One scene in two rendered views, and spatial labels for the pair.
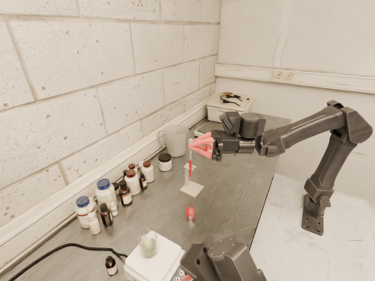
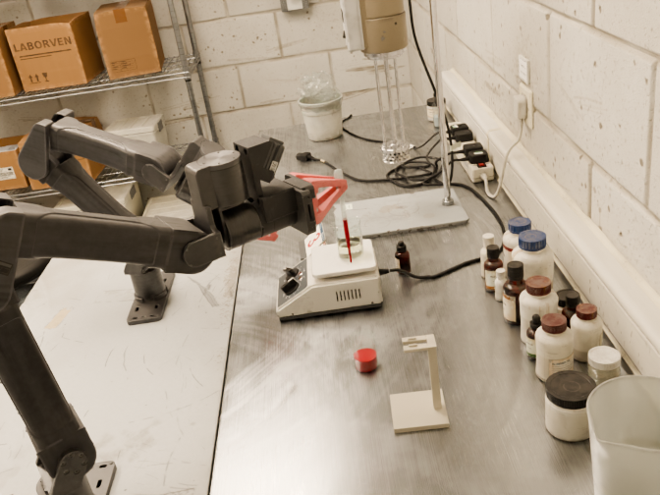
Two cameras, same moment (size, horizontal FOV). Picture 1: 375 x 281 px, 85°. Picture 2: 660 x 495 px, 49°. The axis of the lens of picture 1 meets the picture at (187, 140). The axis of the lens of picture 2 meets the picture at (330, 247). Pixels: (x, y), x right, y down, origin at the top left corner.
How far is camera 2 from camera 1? 1.51 m
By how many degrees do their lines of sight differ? 118
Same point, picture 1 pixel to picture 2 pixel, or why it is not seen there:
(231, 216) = (281, 408)
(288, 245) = (151, 419)
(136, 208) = (480, 322)
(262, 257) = (198, 379)
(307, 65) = not seen: outside the picture
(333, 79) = not seen: outside the picture
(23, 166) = (570, 119)
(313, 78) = not seen: outside the picture
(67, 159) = (596, 170)
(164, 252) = (330, 262)
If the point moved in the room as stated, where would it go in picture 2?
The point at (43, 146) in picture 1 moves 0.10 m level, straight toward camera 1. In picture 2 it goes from (583, 112) to (524, 114)
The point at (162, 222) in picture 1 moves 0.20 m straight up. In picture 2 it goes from (404, 332) to (392, 230)
